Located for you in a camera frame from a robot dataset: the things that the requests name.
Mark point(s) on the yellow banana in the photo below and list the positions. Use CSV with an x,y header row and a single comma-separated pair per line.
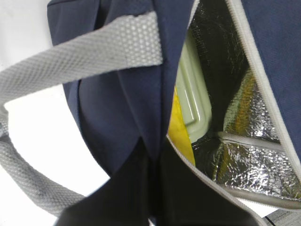
x,y
177,131

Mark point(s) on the green lidded glass container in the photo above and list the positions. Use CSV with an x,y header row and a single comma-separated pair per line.
x,y
192,93

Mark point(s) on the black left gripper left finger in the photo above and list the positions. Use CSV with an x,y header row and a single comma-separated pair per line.
x,y
124,200

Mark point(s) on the navy insulated lunch bag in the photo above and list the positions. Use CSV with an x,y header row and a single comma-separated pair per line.
x,y
118,61

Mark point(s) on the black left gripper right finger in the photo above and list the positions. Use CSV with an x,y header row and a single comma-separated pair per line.
x,y
180,198

